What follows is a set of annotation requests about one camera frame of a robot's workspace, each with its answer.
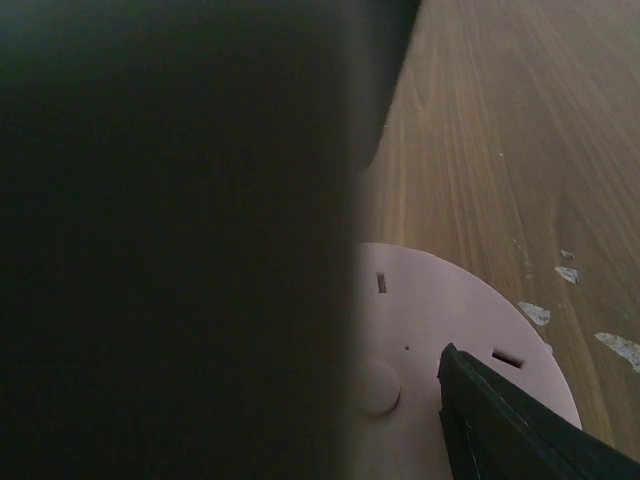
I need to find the pink round power socket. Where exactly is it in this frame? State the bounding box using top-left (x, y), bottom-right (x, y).
top-left (352, 243), bottom-right (581, 479)

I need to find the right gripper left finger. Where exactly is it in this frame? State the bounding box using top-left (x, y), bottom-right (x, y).
top-left (1, 1), bottom-right (420, 479)

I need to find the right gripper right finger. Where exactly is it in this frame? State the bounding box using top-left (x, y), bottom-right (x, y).
top-left (437, 344), bottom-right (639, 480)

